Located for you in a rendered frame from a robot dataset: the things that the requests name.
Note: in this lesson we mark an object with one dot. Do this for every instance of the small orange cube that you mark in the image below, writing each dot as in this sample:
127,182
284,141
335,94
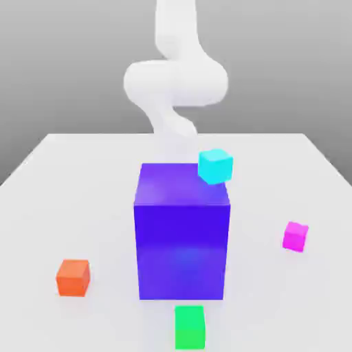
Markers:
73,278

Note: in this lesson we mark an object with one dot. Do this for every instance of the small magenta cube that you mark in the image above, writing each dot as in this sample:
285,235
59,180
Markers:
295,237

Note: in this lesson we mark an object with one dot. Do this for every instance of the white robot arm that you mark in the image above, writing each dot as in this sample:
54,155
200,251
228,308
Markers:
176,82

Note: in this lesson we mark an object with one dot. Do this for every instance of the small cyan cube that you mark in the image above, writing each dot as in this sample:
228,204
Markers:
215,166

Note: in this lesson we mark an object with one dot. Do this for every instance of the large purple box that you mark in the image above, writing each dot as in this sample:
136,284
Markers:
181,247

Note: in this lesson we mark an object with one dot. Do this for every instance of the small green cube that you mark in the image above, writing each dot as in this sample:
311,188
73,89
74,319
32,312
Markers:
189,327

